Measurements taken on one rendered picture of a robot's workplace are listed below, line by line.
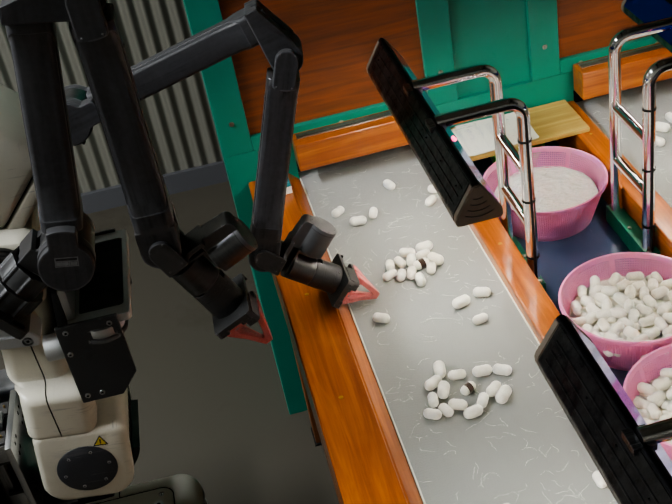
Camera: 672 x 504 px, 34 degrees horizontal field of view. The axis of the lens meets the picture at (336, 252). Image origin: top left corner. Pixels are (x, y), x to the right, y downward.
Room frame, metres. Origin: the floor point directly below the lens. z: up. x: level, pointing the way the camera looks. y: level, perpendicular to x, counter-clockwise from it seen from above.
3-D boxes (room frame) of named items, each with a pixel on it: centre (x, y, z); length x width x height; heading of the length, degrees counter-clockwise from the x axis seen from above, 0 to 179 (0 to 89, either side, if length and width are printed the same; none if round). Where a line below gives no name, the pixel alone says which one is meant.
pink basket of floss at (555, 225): (1.97, -0.47, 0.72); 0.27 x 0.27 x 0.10
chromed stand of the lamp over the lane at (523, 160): (1.77, -0.29, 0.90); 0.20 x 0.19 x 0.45; 6
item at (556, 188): (1.97, -0.47, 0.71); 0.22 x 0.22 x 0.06
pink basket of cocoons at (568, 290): (1.53, -0.51, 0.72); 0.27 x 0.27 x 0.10
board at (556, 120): (2.19, -0.45, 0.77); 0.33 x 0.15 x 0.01; 96
